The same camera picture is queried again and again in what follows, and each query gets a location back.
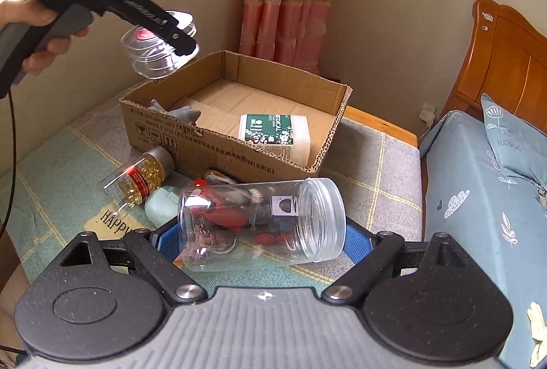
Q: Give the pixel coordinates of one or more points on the wooden bed headboard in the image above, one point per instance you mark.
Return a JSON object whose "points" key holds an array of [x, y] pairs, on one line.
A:
{"points": [[504, 61]]}

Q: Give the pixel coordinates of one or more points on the person's left hand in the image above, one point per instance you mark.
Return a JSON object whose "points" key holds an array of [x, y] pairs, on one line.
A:
{"points": [[25, 10]]}

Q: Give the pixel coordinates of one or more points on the clear plastic jar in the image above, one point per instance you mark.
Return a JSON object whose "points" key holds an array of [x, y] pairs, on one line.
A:
{"points": [[316, 219]]}

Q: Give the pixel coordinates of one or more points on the plaid grey green blanket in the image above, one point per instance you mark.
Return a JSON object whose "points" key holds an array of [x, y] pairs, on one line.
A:
{"points": [[371, 189]]}

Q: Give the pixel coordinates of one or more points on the clear plastic case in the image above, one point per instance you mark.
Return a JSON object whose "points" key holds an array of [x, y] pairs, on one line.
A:
{"points": [[147, 57]]}

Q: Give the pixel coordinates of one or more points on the blue printed bed sheet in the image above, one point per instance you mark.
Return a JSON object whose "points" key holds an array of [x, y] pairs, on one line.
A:
{"points": [[470, 215]]}

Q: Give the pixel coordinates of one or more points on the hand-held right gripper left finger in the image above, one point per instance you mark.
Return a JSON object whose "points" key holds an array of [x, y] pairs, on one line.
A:
{"points": [[164, 243]]}

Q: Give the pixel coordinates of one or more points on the clear bottle of yellow capsules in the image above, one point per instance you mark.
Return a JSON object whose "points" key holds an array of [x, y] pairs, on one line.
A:
{"points": [[136, 178]]}

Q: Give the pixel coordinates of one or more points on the pale teal earbud case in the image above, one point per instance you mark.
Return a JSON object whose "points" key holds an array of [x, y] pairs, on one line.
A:
{"points": [[160, 206]]}

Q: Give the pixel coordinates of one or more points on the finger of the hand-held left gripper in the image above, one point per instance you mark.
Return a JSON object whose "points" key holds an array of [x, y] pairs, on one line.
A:
{"points": [[181, 39]]}

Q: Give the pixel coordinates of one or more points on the cardboard box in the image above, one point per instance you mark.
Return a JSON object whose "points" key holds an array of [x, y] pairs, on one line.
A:
{"points": [[213, 157]]}

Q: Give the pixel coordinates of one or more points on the grey toy animal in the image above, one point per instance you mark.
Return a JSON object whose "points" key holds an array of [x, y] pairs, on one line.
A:
{"points": [[181, 114]]}

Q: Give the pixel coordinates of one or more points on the white wall socket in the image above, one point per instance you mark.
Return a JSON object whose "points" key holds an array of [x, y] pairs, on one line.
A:
{"points": [[428, 112]]}

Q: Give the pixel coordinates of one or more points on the blue floral pillow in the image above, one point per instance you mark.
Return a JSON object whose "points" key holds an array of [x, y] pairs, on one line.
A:
{"points": [[513, 142]]}

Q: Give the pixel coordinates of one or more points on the green and white box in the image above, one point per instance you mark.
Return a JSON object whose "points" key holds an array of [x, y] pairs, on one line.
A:
{"points": [[273, 136]]}

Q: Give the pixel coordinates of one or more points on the red toy car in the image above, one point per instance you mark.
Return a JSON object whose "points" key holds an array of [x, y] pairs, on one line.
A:
{"points": [[222, 208]]}

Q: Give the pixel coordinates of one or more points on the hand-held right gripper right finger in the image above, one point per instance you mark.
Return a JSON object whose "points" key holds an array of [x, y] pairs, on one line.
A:
{"points": [[361, 243]]}

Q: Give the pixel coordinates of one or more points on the pink curtain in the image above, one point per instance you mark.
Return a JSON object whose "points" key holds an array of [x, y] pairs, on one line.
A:
{"points": [[282, 10]]}

